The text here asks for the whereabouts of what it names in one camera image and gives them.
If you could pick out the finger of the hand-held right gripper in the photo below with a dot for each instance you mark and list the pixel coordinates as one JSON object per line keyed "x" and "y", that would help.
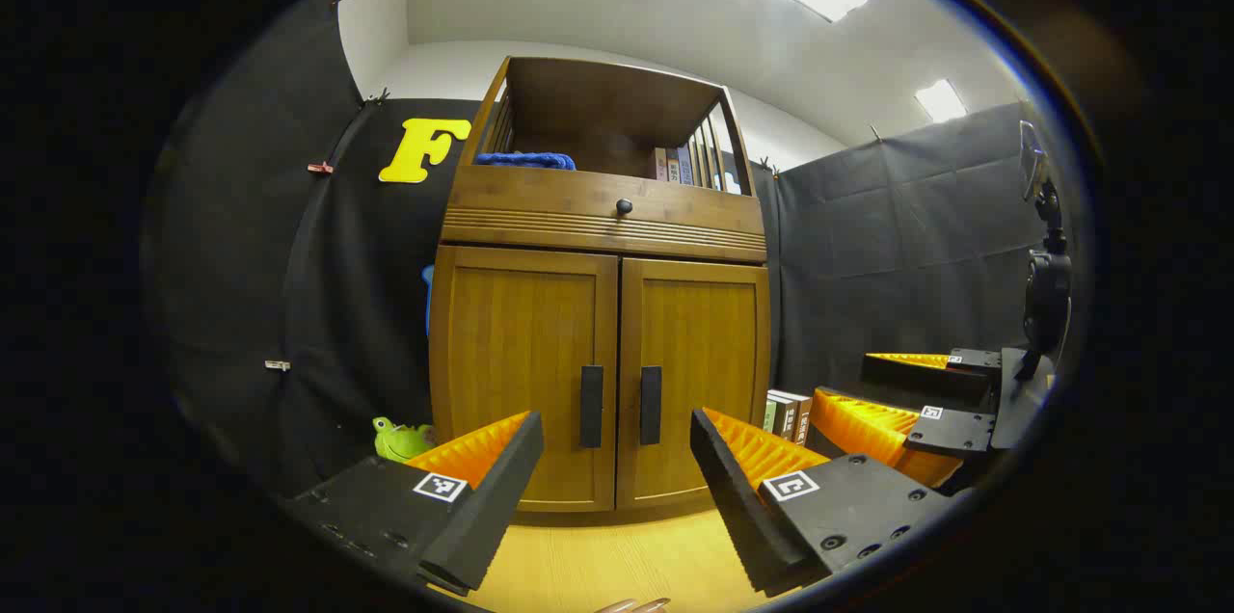
{"x": 916, "y": 380}
{"x": 954, "y": 430}

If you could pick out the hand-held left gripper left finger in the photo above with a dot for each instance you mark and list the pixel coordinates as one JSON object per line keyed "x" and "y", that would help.
{"x": 487, "y": 517}

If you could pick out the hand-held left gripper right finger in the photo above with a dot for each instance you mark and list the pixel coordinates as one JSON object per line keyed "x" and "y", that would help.
{"x": 733, "y": 497}

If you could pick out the wooden shoe cabinet door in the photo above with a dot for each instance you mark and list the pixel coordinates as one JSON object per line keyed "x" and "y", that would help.
{"x": 704, "y": 333}
{"x": 521, "y": 343}

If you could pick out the wooden double-door shoe cabinet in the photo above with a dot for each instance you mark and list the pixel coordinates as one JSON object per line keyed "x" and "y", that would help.
{"x": 617, "y": 102}

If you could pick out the pale green standing book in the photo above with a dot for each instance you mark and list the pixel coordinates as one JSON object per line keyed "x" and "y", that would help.
{"x": 770, "y": 415}

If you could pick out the olive standing book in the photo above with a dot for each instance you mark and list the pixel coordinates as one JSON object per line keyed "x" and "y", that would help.
{"x": 786, "y": 415}

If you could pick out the red-brown standing book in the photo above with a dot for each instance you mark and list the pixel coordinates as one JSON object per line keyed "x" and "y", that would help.
{"x": 803, "y": 420}

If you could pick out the green frog toy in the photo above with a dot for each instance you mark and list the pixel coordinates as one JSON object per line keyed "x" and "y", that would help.
{"x": 400, "y": 441}

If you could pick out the small ceiling light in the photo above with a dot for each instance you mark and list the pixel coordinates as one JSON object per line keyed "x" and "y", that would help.
{"x": 940, "y": 100}

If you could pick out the blue shelf book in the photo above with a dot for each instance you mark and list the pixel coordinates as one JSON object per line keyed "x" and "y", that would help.
{"x": 685, "y": 167}

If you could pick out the grey shelf book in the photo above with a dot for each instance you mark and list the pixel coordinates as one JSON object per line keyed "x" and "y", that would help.
{"x": 673, "y": 168}

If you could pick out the wooden drawer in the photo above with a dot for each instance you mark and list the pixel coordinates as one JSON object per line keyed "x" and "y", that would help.
{"x": 540, "y": 194}

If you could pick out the brown shelf book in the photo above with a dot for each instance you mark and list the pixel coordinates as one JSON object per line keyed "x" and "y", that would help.
{"x": 659, "y": 164}

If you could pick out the black backdrop cloth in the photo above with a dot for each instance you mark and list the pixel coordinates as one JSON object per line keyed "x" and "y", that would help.
{"x": 251, "y": 256}

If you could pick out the blue folded cloth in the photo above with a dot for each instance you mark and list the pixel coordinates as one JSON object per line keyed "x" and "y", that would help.
{"x": 525, "y": 160}

